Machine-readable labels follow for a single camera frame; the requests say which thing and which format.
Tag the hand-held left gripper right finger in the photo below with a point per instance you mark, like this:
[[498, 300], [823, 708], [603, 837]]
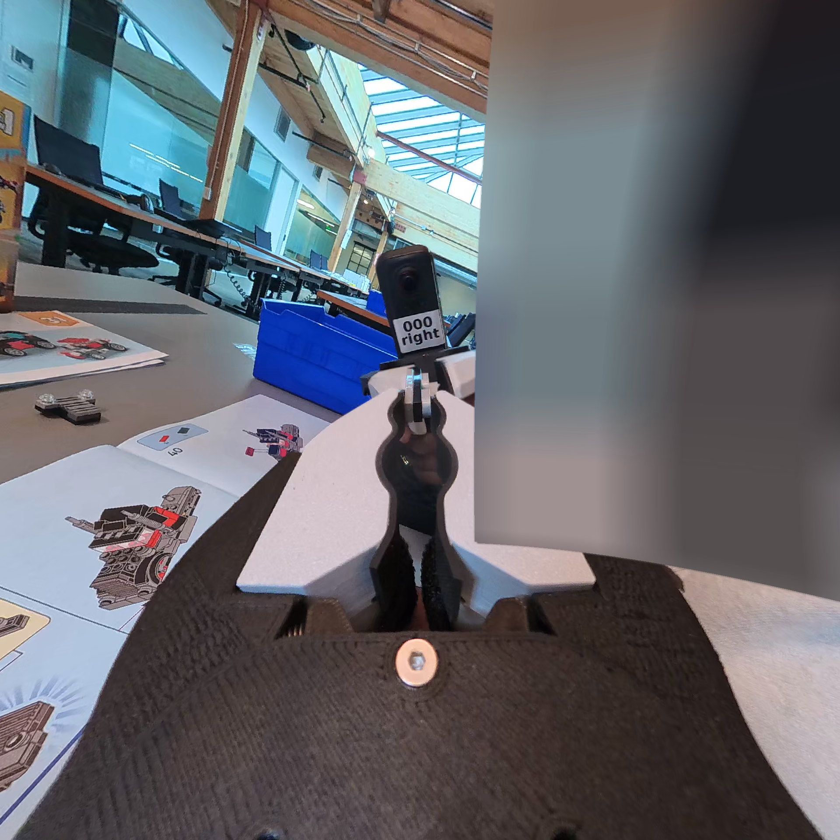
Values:
[[525, 565]]

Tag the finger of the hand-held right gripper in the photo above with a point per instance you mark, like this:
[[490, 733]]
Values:
[[428, 400], [412, 397]]

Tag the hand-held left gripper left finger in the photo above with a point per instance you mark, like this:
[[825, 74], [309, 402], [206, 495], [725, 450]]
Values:
[[315, 499]]

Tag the open lego instruction booklet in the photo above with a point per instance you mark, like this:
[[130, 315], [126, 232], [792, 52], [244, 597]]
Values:
[[98, 538]]

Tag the black lego brick assembly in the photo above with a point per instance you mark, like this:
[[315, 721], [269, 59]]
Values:
[[69, 407]]

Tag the closed lego instruction booklet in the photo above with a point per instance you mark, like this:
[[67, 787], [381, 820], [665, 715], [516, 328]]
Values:
[[79, 351]]

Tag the lego set cardboard box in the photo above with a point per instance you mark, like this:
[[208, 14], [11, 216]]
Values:
[[10, 197]]

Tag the small blue plastic bin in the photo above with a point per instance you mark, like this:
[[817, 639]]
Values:
[[376, 300]]

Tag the wooden side table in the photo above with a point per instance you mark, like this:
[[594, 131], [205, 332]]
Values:
[[354, 308]]

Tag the large blue plastic bin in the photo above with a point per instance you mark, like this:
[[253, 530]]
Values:
[[308, 354]]

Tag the wooden pillar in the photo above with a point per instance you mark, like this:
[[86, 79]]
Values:
[[233, 111]]

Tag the long wooden office desk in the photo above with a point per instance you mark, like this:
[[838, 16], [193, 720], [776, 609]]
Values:
[[151, 220]]

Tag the black office chair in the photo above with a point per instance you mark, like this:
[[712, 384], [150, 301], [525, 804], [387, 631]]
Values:
[[111, 246]]

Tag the black computer monitor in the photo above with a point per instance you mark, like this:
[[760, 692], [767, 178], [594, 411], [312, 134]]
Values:
[[69, 154]]

